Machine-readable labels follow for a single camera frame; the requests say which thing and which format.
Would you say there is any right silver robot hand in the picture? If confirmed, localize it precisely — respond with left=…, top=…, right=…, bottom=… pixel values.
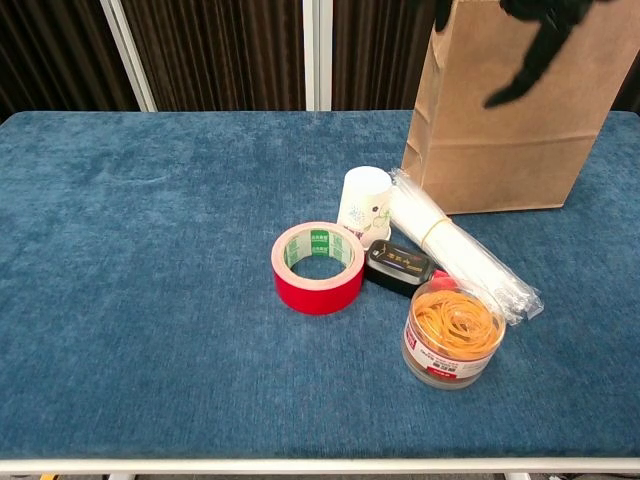
left=432, top=0, right=616, bottom=110

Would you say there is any clear tub of rubber bands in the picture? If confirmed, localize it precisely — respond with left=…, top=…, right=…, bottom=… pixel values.
left=401, top=282, right=507, bottom=391

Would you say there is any brown paper shopping bag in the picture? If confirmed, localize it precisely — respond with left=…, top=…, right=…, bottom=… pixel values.
left=401, top=0, right=640, bottom=216

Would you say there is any black pleated curtain panel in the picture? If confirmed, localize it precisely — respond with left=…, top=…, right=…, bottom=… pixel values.
left=0, top=0, right=141, bottom=124
left=331, top=0, right=441, bottom=112
left=121, top=0, right=307, bottom=112
left=612, top=54, right=640, bottom=114

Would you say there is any white printed paper cup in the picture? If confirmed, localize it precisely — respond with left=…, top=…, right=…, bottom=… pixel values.
left=336, top=165, right=394, bottom=245

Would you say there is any small red object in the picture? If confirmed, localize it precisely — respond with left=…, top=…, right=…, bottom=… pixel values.
left=429, top=269, right=459, bottom=294

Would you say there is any black rectangular tin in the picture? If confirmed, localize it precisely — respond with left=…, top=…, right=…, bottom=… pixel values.
left=363, top=238, right=439, bottom=300

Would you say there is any red tape roll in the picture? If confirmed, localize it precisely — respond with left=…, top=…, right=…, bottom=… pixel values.
left=270, top=221, right=366, bottom=317

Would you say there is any blue velvet tablecloth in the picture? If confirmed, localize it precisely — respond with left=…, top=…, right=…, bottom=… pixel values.
left=0, top=109, right=640, bottom=461

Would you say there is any white cable tie bundle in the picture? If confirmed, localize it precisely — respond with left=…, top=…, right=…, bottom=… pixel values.
left=389, top=167, right=545, bottom=326

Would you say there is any white frame post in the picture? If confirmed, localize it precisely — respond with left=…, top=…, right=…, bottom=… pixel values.
left=301, top=0, right=335, bottom=112
left=98, top=0, right=159, bottom=113

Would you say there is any white table frame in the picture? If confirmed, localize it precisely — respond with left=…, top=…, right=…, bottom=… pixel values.
left=0, top=455, right=640, bottom=480

